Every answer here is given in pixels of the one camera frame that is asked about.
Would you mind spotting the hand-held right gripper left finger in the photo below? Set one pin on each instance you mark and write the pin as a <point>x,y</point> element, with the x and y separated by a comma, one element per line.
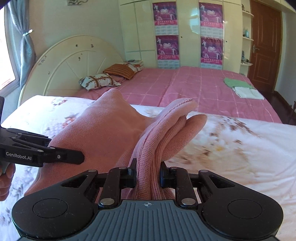
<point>133,171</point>

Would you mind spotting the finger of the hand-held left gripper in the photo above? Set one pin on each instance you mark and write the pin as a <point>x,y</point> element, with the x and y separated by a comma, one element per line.
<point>67,156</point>

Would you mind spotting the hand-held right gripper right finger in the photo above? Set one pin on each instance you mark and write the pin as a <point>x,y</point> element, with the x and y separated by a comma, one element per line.
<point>163,172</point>

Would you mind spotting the pink knit sweater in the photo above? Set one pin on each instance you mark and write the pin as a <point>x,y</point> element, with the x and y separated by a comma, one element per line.
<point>104,129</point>

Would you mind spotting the person's left hand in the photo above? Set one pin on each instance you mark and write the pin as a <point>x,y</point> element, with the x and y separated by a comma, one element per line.
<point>5,183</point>

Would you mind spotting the white brown patterned pillow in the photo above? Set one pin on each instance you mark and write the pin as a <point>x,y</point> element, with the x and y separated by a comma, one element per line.
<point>98,81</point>

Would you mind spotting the white floral blanket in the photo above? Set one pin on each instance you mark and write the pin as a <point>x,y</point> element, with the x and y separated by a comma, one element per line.
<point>242,148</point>

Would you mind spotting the pink checked bedsheet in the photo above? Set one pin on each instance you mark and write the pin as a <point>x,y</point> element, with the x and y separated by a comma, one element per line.
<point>196,92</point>

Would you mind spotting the window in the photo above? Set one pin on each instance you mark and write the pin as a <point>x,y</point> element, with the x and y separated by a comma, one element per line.
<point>7,58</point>

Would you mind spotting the cream round headboard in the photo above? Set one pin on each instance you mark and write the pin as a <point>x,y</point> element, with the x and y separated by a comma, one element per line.
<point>69,60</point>

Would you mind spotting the brown striped pillow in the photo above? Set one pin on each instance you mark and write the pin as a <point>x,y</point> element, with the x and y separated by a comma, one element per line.
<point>119,70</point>

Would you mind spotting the floral pillow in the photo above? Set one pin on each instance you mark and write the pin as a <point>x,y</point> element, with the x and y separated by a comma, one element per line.
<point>136,67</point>

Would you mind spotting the blue curtain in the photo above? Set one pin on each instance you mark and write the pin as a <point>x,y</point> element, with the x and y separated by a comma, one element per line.
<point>26,46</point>

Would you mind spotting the green folded cloth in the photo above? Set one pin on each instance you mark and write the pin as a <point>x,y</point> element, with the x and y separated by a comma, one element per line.
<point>235,82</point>

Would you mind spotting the white folded cloth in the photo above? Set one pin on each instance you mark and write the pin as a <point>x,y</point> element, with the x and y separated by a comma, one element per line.
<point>248,93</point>

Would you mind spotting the cream wardrobe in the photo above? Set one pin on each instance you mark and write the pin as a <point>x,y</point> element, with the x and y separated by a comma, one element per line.
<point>138,30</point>

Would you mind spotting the cream corner shelf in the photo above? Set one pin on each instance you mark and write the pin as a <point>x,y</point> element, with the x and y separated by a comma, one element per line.
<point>246,38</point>

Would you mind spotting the brown wooden door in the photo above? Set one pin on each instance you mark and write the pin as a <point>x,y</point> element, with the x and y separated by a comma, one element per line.
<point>263,46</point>

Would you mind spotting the purple wall poster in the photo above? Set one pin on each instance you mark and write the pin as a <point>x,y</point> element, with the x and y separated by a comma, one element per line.
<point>211,16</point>
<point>167,49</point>
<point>212,52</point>
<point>164,14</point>

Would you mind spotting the wall lamp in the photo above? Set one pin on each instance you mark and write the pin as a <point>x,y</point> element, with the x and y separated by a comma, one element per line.
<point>76,1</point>

